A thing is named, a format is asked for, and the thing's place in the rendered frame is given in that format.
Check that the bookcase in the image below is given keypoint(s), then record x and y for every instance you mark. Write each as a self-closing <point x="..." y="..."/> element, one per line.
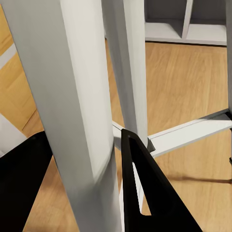
<point x="185" y="30"/>

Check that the camera tripod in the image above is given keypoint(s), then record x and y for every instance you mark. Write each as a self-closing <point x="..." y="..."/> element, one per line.
<point x="61" y="47"/>

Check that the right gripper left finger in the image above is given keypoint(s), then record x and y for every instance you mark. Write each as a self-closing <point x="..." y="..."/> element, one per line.
<point x="22" y="171"/>

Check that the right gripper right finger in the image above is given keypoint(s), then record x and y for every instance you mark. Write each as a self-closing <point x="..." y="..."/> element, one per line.
<point x="168" y="212"/>

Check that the door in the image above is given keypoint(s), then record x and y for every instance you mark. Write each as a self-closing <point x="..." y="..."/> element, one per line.
<point x="16" y="100"/>

